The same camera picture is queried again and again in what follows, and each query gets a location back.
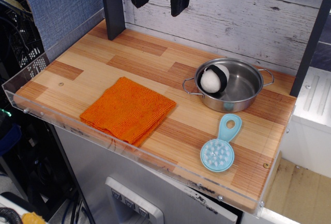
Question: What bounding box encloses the dark grey right post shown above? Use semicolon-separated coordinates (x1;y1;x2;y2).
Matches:
290;0;330;97

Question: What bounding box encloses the grey cabinet with dispenser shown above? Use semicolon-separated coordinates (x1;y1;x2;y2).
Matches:
55;127;246;223

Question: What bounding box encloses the white block with ridges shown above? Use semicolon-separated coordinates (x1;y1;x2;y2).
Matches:
294;67;330;127

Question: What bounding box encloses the dark grey left post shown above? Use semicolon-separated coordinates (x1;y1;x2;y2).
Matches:
103;0;126;40

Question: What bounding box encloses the orange folded cloth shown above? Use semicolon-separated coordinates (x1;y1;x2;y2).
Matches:
80;77;176;147

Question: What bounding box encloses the dark grey post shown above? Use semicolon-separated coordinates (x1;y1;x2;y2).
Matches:
290;0;330;97
103;0;126;40

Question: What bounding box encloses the blue fabric panel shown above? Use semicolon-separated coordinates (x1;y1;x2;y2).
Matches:
27;0;104;51

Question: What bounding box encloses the black perforated crate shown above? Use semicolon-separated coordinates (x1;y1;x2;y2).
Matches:
1;0;49;83

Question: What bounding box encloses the light blue scrub brush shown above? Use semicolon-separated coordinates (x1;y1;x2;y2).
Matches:
200;114;242;172

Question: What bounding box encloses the stainless steel pot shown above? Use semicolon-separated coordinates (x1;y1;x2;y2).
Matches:
183;58;275;113

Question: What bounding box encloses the white ball with black band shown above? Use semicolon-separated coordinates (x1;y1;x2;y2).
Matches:
199;64;230;97

